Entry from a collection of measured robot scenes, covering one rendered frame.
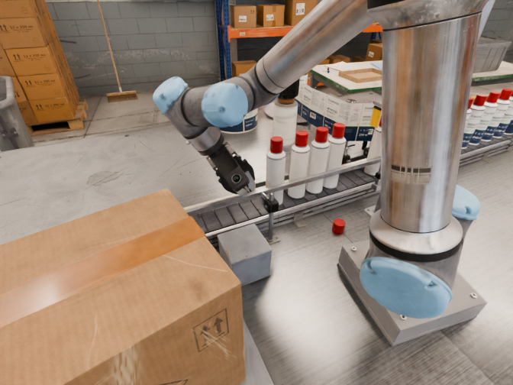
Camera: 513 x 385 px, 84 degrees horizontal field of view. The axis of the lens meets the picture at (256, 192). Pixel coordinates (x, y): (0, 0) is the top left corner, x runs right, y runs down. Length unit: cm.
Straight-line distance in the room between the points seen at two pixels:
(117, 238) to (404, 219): 38
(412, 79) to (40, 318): 45
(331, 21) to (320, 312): 55
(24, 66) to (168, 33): 210
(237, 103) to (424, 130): 31
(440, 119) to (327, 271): 50
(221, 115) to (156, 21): 463
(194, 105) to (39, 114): 355
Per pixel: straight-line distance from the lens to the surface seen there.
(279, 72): 58
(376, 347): 68
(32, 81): 395
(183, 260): 39
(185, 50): 518
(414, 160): 37
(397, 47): 35
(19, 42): 389
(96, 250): 44
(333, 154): 87
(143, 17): 512
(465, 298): 75
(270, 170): 77
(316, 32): 53
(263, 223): 81
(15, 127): 259
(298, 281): 72
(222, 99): 52
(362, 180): 101
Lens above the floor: 141
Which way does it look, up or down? 36 degrees down
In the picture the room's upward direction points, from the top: straight up
